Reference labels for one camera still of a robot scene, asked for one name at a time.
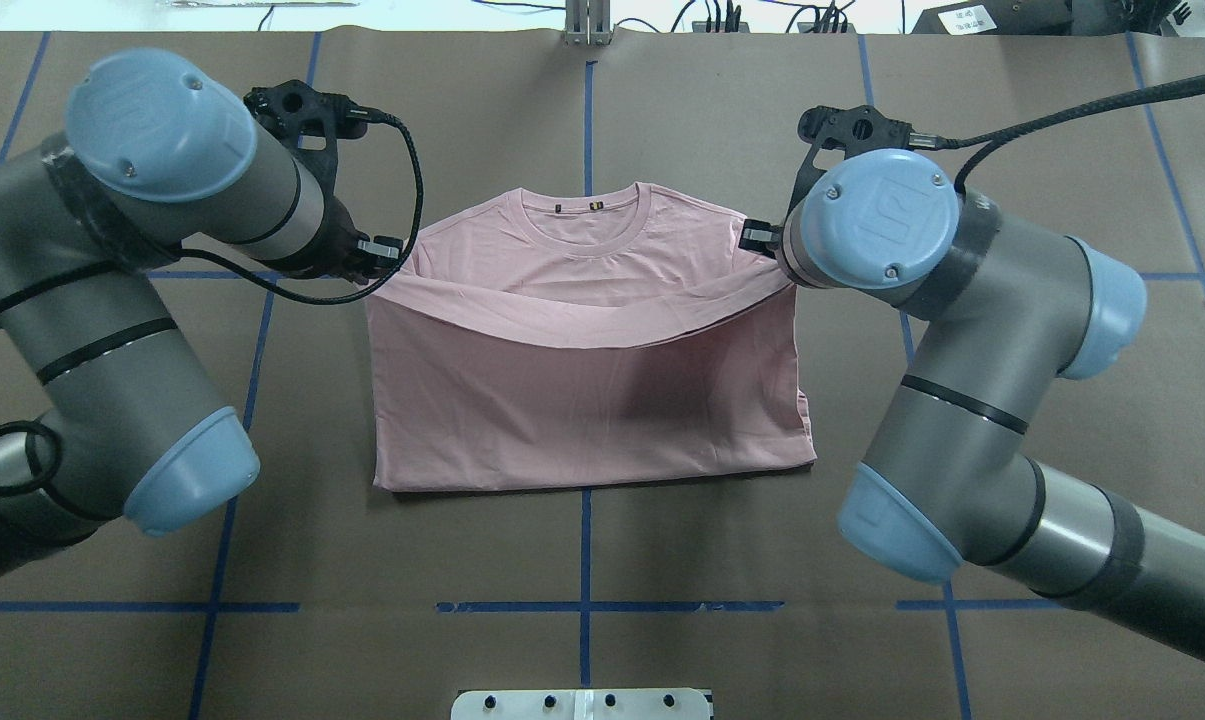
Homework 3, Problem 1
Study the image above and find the aluminium frame post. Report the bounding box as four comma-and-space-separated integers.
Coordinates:
562, 0, 615, 47

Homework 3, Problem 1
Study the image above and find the pink Snoopy t-shirt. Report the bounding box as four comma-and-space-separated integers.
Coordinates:
366, 182, 816, 492

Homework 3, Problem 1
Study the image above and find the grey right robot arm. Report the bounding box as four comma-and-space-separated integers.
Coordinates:
740, 105, 1205, 662

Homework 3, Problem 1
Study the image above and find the black braided right cable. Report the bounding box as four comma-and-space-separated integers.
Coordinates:
942, 70, 1205, 191

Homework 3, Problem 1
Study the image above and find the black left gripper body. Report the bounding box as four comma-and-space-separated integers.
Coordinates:
243, 79, 369, 282

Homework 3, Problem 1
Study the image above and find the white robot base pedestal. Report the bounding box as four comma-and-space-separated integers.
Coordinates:
449, 687, 716, 719

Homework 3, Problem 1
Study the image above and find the dark grey box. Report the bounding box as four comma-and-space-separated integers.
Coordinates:
909, 1, 1074, 36

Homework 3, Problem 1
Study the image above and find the black braided left cable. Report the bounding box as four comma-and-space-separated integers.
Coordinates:
161, 108, 427, 307

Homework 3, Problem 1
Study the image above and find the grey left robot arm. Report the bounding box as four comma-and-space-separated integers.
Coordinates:
0, 47, 416, 578

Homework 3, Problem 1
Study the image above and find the blue tape line crosswise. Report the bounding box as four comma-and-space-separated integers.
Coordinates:
0, 600, 1059, 614

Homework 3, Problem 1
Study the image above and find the black braided cable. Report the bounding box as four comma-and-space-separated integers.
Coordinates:
161, 108, 427, 307
942, 70, 1205, 191

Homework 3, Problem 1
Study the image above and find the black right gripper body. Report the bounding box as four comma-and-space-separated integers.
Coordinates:
786, 105, 948, 214

